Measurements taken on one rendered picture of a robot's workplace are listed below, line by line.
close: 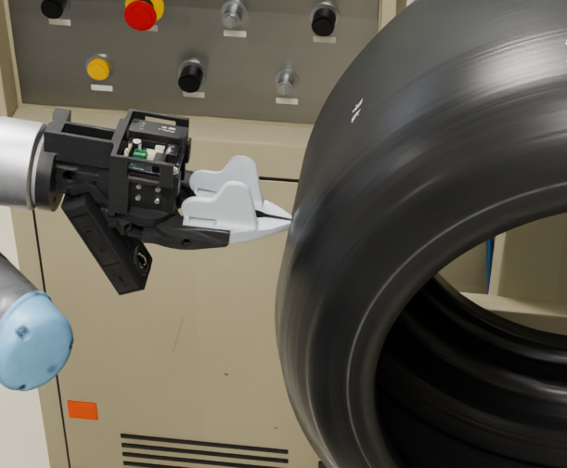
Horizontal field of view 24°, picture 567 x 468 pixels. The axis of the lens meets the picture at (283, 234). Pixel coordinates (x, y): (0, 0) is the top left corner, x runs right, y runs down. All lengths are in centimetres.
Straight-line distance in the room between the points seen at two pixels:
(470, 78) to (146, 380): 128
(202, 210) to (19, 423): 166
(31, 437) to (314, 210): 172
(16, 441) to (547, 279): 144
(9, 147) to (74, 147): 5
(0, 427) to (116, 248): 160
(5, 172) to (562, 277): 67
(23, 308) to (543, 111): 44
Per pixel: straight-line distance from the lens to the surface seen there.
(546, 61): 97
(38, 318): 109
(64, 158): 113
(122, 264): 118
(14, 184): 113
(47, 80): 193
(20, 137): 113
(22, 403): 279
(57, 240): 202
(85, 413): 226
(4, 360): 109
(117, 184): 111
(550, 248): 150
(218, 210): 112
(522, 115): 96
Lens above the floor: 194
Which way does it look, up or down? 38 degrees down
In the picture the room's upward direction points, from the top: straight up
